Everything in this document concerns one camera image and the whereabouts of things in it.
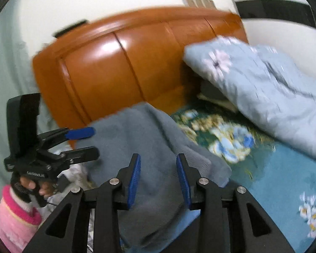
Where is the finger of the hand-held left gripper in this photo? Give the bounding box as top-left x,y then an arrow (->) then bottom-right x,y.
37,146 -> 100,167
37,126 -> 96,148

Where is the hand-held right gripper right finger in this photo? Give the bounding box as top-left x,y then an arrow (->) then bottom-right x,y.
176,153 -> 297,253

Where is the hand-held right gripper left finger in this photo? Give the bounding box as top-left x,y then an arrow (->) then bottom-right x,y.
24,153 -> 142,253

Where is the grey fleece garment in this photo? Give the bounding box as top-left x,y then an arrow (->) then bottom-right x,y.
75,102 -> 232,248

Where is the person's left hand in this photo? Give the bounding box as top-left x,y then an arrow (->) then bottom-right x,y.
19,176 -> 54,198

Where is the white cloth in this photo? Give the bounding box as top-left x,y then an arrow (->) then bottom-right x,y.
46,148 -> 95,209

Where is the pale green curtain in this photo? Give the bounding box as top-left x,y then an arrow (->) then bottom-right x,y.
0,13 -> 58,206

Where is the green floral blanket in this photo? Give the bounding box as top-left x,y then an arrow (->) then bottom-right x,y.
87,103 -> 316,253

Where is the blue-grey floral quilt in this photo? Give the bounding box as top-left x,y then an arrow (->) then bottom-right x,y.
183,35 -> 316,164

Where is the white wardrobe with black stripe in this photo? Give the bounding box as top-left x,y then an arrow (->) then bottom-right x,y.
221,0 -> 316,85

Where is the beige wall hanging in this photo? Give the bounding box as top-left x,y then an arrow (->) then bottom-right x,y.
180,0 -> 216,9

